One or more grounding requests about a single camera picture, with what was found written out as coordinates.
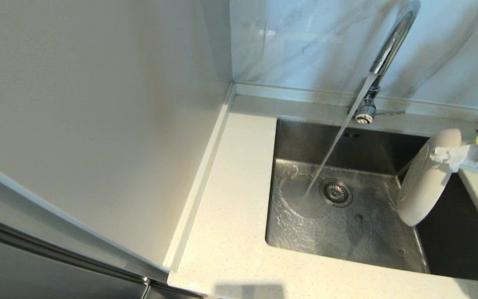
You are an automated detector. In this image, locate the round metal drain strainer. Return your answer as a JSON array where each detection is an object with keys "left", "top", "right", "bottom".
[{"left": 320, "top": 178, "right": 354, "bottom": 208}]

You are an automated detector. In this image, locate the white ceramic plate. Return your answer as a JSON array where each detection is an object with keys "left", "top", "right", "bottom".
[{"left": 397, "top": 128, "right": 463, "bottom": 227}]

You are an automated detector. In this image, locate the chrome gooseneck faucet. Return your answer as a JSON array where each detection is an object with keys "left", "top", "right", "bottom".
[{"left": 349, "top": 0, "right": 423, "bottom": 125}]

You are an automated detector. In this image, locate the stainless steel sink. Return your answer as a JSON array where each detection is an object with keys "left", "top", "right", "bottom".
[{"left": 265, "top": 116, "right": 478, "bottom": 283}]

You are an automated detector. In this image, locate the chrome cabinet edge trim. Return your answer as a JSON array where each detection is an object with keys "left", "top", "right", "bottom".
[{"left": 0, "top": 214, "right": 150, "bottom": 287}]

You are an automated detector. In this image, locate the tall cabinet steel front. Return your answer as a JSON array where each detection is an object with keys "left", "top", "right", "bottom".
[{"left": 0, "top": 224, "right": 204, "bottom": 299}]

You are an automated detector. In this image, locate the tall cabinet side panel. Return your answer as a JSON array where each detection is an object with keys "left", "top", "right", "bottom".
[{"left": 0, "top": 0, "right": 233, "bottom": 283}]

